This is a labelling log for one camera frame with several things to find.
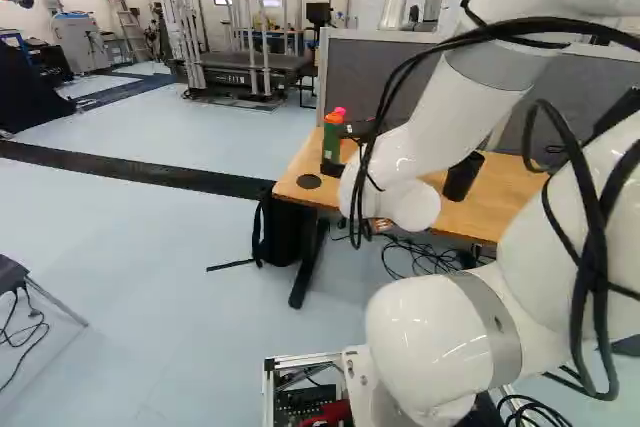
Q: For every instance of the green bottle with orange cap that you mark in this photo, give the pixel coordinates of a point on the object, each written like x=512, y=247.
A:
x=331, y=142

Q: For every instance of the black backpack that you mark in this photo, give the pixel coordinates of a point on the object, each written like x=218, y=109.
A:
x=280, y=232

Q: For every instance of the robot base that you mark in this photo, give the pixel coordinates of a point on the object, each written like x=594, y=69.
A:
x=300, y=397

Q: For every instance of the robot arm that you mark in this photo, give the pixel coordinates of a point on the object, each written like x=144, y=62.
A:
x=450, y=97

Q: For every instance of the wooden table with black legs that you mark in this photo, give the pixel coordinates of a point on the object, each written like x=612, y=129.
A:
x=322, y=193

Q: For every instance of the grey partition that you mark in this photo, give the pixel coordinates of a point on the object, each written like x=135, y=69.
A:
x=360, y=72

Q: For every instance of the pink bottle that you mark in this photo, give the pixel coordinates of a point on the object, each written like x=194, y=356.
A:
x=340, y=110

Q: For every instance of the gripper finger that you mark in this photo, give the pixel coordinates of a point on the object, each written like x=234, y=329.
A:
x=332, y=169

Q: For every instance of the black cylinder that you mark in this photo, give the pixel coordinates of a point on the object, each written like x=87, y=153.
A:
x=462, y=177

